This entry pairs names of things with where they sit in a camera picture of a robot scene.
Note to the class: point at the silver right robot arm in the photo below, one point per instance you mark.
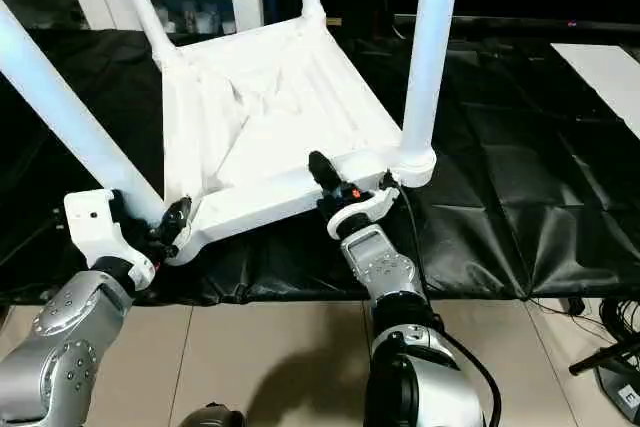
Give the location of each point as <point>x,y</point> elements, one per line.
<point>410,347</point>

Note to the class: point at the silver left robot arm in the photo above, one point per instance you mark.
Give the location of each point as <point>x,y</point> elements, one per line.
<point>55,357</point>

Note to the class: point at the black work mat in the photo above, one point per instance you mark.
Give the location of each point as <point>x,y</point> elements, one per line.
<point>520,177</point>

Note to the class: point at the grey left robot leg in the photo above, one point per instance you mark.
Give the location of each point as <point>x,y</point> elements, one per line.
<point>208,416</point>

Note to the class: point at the white flat board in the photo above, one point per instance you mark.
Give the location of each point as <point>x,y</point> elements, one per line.
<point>605,82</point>

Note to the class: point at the black stand base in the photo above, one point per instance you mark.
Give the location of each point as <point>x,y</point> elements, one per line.
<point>612,367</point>

